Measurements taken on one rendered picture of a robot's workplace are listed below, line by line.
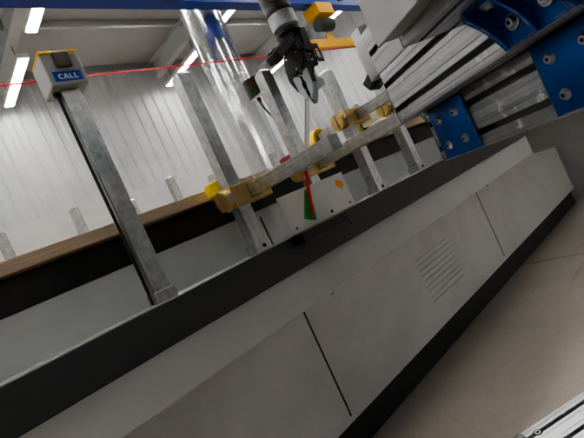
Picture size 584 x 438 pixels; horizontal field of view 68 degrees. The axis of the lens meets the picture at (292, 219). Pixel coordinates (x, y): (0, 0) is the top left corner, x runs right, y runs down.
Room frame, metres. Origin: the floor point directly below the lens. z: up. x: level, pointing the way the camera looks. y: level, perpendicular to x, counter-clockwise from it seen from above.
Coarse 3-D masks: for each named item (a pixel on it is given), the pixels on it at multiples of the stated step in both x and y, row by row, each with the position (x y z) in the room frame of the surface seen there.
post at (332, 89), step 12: (324, 72) 1.33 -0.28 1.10; (336, 84) 1.34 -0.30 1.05; (336, 96) 1.33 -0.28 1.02; (336, 108) 1.34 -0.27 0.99; (348, 108) 1.35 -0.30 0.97; (348, 132) 1.34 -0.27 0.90; (360, 132) 1.35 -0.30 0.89; (360, 156) 1.34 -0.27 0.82; (360, 168) 1.35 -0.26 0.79; (372, 168) 1.34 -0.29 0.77; (372, 180) 1.33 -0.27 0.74
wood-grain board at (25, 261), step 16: (160, 208) 1.06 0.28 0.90; (176, 208) 1.09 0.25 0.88; (192, 208) 1.14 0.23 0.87; (112, 224) 0.98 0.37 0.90; (144, 224) 1.03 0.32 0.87; (64, 240) 0.91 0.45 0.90; (80, 240) 0.93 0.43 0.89; (96, 240) 0.95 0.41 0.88; (16, 256) 0.85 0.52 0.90; (32, 256) 0.87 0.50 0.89; (48, 256) 0.88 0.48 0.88; (64, 256) 0.95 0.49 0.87; (0, 272) 0.83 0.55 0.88; (16, 272) 0.86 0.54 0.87
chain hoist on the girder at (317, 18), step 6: (312, 6) 5.90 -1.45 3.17; (318, 6) 5.87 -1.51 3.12; (324, 6) 5.96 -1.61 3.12; (330, 6) 6.06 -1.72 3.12; (306, 12) 6.00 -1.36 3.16; (312, 12) 5.93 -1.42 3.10; (318, 12) 5.87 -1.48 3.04; (324, 12) 5.94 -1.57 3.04; (330, 12) 6.03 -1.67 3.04; (306, 18) 6.03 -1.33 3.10; (312, 18) 5.96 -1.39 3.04; (318, 18) 5.93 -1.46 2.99; (324, 18) 5.97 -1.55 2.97; (330, 18) 6.06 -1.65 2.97; (318, 24) 5.95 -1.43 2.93; (324, 24) 5.93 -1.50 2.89; (330, 24) 6.03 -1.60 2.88; (318, 30) 5.98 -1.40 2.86; (324, 30) 6.02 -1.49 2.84; (330, 30) 6.13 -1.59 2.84
